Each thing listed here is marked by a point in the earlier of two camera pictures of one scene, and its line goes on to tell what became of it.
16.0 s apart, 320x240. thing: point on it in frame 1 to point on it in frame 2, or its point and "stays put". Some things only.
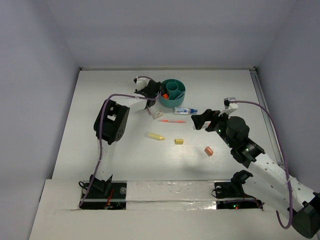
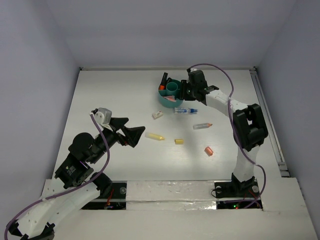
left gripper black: [152, 88] to [120, 131]
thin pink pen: [149, 111] to [171, 96]
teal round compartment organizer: [174, 87] stays put
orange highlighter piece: [208, 151] stays put
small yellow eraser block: [178, 141] stays put
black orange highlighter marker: [165, 95] to [162, 85]
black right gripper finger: [199, 123] to [183, 90]
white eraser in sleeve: [158, 115] stays put
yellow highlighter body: [154, 136] stays put
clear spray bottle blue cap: [178, 110] stays put
